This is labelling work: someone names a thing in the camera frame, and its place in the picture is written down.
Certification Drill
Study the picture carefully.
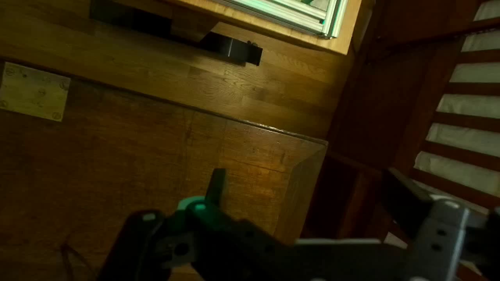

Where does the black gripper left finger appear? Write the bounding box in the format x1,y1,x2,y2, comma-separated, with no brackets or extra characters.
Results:
204,169,226,207

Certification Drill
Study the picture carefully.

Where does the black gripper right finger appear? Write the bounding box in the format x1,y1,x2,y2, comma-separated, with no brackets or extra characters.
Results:
383,168,434,239

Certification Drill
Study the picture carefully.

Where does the wooden slatted chair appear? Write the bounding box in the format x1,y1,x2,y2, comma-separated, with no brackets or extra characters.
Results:
303,0,500,239

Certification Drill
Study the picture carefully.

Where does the light wooden plate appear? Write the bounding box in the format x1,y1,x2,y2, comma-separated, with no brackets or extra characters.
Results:
0,63,72,122

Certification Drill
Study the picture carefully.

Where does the black metal bracket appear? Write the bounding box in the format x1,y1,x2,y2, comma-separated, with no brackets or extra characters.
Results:
89,0,262,66

